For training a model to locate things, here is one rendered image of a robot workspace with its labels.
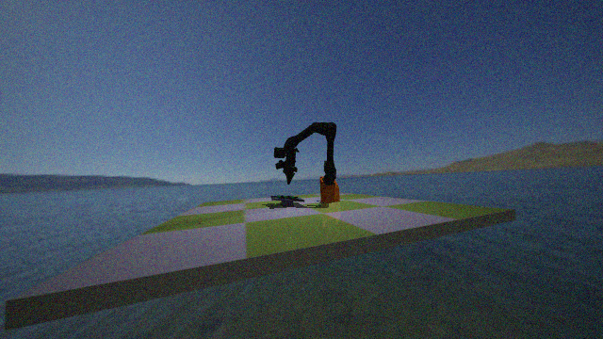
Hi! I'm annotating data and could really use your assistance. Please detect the dark grey switch panel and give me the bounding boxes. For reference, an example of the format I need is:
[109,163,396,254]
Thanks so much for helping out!
[271,195,304,207]

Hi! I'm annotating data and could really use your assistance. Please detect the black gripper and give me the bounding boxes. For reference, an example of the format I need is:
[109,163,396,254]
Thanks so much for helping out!
[283,158,298,185]

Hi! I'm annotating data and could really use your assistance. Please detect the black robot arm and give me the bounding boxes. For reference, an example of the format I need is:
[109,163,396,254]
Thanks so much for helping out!
[274,122,336,186]

